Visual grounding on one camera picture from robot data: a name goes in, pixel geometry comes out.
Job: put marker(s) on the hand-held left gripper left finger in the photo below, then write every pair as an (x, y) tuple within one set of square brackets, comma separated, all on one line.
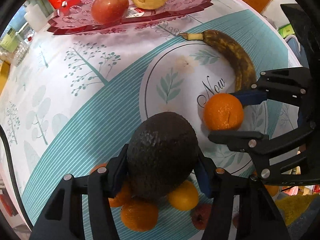
[(120, 171)]

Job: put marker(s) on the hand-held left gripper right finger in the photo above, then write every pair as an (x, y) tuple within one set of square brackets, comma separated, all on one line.
[(203, 177)]

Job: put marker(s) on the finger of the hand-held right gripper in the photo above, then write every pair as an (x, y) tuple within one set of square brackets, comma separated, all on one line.
[(250, 98), (235, 137)]

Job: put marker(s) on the small yellow-orange orange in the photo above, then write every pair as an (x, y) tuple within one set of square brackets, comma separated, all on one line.
[(183, 196)]

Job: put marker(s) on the dark avocado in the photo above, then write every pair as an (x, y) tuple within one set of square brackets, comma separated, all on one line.
[(162, 155)]

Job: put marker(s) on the brown overripe banana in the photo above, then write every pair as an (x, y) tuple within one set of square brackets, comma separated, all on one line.
[(237, 52)]

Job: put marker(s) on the red glass tray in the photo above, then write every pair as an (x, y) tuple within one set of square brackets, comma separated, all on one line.
[(175, 10)]

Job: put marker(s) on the small dark red fruit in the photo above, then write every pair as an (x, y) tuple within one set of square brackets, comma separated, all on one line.
[(200, 217), (236, 221)]

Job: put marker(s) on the printed teal white tablecloth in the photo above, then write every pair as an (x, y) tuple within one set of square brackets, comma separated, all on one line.
[(75, 105)]

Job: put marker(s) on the yellow shaggy rug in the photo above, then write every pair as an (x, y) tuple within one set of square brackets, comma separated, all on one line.
[(295, 207)]

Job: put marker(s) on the clear drinking glass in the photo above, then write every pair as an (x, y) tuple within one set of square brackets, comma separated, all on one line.
[(21, 53)]

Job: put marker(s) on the red apple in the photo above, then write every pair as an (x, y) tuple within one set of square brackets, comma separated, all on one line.
[(110, 7)]

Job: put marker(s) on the clear bottle with green label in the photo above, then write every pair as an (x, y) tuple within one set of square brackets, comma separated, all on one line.
[(7, 40)]

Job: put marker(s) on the white plastic bottle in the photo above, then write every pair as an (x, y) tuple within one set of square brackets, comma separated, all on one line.
[(37, 15)]

